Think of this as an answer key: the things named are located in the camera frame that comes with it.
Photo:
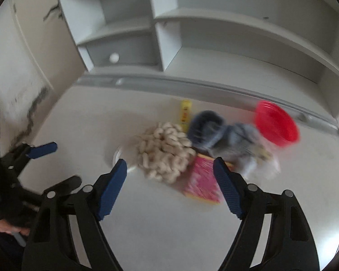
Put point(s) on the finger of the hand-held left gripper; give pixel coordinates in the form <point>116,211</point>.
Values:
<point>42,150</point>
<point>65,185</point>

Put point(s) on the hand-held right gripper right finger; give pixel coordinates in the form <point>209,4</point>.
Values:
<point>228,189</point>

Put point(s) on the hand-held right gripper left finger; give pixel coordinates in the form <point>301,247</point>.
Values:
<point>113,189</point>

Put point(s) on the grey drawer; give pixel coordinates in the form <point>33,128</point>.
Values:
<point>130,50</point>

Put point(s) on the white door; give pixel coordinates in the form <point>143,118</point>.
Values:
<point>36,48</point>

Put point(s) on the white grey desk hutch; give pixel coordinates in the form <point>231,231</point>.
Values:
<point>228,34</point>

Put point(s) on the red plastic cup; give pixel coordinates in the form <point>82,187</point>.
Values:
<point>274,124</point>

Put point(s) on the bag of peanuts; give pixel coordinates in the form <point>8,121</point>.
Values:
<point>163,152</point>

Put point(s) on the clear plastic bag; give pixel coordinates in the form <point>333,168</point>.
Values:
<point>271,165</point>

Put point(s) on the small red box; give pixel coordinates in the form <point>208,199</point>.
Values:
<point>203,180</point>

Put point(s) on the yellow small tube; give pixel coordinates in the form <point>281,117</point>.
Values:
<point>185,113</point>

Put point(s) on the white drawer knob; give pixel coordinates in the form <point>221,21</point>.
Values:
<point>114,58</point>

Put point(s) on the person's left hand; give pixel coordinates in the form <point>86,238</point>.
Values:
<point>11,228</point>

